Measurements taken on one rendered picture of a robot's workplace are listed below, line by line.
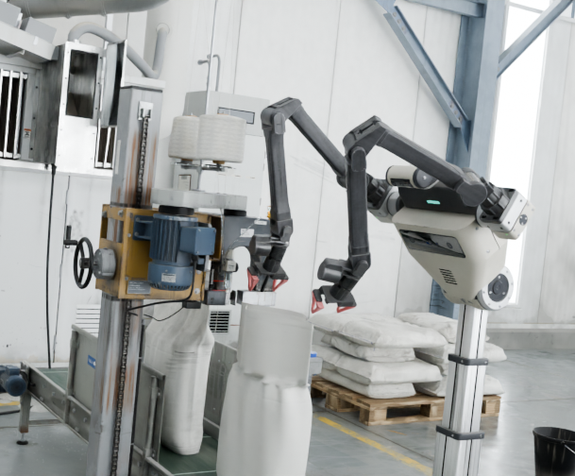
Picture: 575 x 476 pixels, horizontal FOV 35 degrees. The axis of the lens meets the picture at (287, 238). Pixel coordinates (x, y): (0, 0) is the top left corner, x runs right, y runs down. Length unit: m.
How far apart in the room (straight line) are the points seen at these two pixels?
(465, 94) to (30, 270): 4.99
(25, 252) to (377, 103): 4.04
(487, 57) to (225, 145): 6.22
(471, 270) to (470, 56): 6.46
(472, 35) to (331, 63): 1.65
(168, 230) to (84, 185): 2.98
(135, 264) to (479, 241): 1.17
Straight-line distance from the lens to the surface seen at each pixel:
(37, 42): 5.53
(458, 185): 2.66
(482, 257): 2.93
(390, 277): 8.90
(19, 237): 5.88
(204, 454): 3.71
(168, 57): 6.53
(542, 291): 10.35
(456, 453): 3.21
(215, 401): 4.17
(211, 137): 3.08
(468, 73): 9.29
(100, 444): 3.34
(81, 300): 6.05
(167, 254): 3.01
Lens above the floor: 1.45
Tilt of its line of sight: 3 degrees down
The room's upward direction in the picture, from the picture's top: 6 degrees clockwise
